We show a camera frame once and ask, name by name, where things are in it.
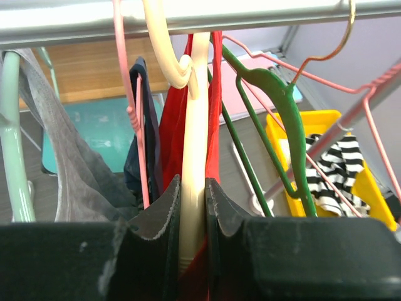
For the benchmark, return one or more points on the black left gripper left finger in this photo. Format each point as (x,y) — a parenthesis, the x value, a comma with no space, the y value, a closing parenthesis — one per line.
(146,264)

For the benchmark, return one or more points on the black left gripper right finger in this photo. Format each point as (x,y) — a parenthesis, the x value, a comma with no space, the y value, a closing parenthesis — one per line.
(233,258)

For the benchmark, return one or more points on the red t-shirt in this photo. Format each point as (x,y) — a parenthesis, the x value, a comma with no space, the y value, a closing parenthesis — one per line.
(193,282)

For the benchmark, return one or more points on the black white striped top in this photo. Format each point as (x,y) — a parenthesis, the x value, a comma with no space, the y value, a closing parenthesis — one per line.
(341,163)

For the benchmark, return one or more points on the wooden hanger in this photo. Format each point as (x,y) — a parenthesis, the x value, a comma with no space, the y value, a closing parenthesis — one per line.
(188,71)

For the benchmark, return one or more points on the mint green hanger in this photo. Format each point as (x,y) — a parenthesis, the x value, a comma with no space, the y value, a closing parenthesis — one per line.
(20,189)

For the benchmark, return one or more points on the navy blue garment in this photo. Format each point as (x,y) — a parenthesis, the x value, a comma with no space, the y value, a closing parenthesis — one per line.
(151,136)

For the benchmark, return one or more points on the grey garment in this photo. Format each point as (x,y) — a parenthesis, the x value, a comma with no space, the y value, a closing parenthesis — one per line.
(87,188)

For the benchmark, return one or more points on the yellow plastic tray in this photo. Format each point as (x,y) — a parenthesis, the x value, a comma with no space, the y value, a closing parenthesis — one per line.
(316,123)

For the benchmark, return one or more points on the pink clipboard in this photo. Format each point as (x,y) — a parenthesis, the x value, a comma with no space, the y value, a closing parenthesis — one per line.
(230,95)

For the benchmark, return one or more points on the silver clothes rack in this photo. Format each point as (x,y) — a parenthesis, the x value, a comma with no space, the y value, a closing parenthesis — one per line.
(27,24)

